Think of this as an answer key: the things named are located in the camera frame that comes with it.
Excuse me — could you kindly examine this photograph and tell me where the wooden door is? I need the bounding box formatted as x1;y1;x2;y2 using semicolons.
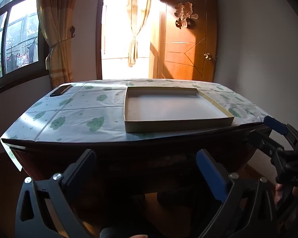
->
149;0;218;82

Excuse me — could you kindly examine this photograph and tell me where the shallow cardboard box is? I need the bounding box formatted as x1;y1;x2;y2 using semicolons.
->
124;86;235;133

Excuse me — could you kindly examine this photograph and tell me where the gold door ornament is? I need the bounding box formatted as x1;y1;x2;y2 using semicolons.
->
174;2;199;29

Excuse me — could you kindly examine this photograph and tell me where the black smartphone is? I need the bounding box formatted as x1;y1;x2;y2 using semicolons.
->
50;84;72;97

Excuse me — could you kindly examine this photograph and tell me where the person's right hand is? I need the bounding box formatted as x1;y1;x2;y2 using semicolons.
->
274;183;293;212

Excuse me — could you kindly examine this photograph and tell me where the sheer balcony curtain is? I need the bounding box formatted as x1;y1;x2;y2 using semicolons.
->
127;0;152;67

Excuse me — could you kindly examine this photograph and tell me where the wooden door frame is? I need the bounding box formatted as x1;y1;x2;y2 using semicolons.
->
96;0;168;81

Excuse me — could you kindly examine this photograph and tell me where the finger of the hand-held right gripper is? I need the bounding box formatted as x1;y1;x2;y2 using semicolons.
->
250;131;286;159
264;115;298;152

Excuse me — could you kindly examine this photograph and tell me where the dark framed window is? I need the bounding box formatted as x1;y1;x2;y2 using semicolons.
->
0;0;50;98

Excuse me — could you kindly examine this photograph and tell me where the yellow window curtain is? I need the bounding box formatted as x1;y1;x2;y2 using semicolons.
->
36;0;81;90

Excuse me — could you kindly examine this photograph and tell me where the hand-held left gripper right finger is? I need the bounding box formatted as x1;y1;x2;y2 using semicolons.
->
196;149;280;238

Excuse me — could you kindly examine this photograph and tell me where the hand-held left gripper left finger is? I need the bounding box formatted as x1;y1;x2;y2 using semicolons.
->
15;149;100;238

